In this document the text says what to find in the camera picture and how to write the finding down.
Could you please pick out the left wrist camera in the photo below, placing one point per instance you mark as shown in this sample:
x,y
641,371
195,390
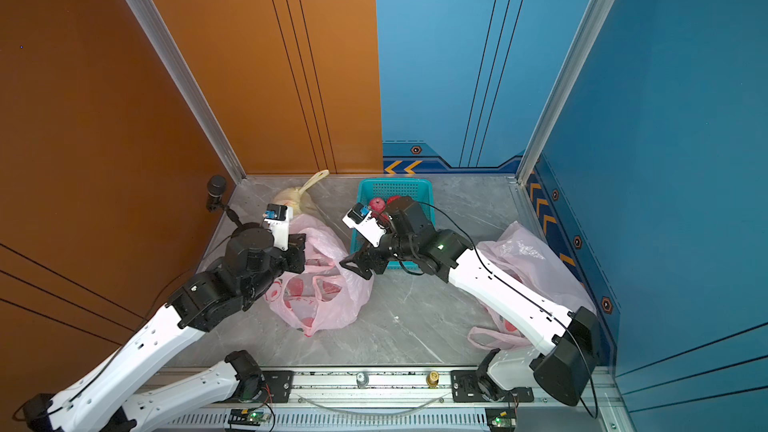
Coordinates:
x,y
276,218

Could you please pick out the black desktop microphone stand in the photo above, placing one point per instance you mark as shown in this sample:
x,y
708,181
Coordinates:
x,y
216,188

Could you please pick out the pink plastic bag with hearts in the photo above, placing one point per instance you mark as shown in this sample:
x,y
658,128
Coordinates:
x,y
529,260

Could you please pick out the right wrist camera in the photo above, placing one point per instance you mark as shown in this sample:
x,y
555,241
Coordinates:
x,y
401,216

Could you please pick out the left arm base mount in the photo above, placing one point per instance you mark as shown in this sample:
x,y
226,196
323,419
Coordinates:
x,y
273,386

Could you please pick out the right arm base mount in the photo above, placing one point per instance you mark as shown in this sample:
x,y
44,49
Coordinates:
x,y
469,386

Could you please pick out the yellow knotted plastic bag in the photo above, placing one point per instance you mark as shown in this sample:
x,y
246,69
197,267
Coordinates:
x,y
298,199

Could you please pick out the pink knotted plastic bag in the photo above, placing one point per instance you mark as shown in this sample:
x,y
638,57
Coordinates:
x,y
325,296

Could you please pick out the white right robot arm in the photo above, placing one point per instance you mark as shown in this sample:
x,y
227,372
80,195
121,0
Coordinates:
x,y
566,342

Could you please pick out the silver knob on rail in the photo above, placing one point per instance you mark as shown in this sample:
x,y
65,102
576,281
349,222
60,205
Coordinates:
x,y
362,380

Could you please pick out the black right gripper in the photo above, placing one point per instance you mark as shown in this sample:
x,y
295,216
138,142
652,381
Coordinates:
x,y
372,254

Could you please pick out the left green circuit board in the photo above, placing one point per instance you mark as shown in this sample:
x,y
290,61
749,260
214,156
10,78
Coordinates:
x,y
243,417

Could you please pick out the brass knob on rail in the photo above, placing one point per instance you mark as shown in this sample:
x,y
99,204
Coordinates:
x,y
432,379

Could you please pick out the right green circuit board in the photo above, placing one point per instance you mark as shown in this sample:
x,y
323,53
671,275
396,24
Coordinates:
x,y
500,420

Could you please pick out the teal plastic basket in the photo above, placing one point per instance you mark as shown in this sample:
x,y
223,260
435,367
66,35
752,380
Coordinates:
x,y
420,190

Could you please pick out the large pink-red ball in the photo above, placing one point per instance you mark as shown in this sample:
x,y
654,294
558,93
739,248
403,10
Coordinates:
x,y
377,205

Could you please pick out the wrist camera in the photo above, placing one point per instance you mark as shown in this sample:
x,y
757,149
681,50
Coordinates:
x,y
276,218
401,216

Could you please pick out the green circuit board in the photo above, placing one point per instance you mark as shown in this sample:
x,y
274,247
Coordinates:
x,y
243,417
500,420

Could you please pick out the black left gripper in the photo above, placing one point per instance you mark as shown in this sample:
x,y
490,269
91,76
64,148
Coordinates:
x,y
295,249

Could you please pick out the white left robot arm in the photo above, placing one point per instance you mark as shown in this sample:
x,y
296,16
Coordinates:
x,y
106,399

